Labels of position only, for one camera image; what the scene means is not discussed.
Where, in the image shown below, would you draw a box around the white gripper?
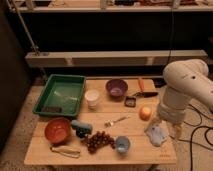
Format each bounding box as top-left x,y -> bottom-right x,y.
145,87 -> 189,140

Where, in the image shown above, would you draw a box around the orange handled black brush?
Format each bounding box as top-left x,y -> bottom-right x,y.
133,77 -> 158,98

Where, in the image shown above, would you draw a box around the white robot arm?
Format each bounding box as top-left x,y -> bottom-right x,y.
146,59 -> 213,138

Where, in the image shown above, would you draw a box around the blue ceramic cup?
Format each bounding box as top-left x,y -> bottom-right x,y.
115,136 -> 131,154

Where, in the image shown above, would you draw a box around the white plastic cup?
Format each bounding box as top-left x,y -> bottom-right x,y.
84,90 -> 100,108

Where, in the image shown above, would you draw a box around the light blue cloth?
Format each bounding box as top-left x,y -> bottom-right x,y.
145,125 -> 168,147

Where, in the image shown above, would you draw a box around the orange round fruit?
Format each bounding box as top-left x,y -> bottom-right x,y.
139,107 -> 152,121

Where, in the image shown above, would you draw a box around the small dark square dish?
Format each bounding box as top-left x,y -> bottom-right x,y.
124,96 -> 136,107

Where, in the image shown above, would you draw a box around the metal fork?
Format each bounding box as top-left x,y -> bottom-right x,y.
104,116 -> 130,127

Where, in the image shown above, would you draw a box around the purple bowl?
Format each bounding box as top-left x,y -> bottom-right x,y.
105,79 -> 128,97

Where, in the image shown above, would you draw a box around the bunch of red grapes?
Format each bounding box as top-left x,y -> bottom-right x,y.
83,131 -> 115,154

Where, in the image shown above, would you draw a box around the white lower shelf beam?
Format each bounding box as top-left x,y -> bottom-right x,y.
25,50 -> 207,68

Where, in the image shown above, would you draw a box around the teal toy block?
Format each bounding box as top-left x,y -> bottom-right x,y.
71,120 -> 93,138

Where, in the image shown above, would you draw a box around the metal tongs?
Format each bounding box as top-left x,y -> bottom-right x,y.
50,146 -> 81,158

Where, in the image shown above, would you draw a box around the orange bowl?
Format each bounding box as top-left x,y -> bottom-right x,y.
44,117 -> 71,144

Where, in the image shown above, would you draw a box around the green plastic tray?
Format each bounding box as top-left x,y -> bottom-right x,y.
33,74 -> 86,118

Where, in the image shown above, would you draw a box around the dark sponge in tray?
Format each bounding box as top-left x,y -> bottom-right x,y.
41,107 -> 62,113

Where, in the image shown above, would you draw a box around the metal diagonal pole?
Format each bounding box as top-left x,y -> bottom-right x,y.
9,0 -> 48,81

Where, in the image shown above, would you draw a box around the white upper shelf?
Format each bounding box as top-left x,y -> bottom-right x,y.
5,0 -> 213,12

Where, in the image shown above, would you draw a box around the black floor cable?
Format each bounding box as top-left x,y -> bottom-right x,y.
169,103 -> 213,171

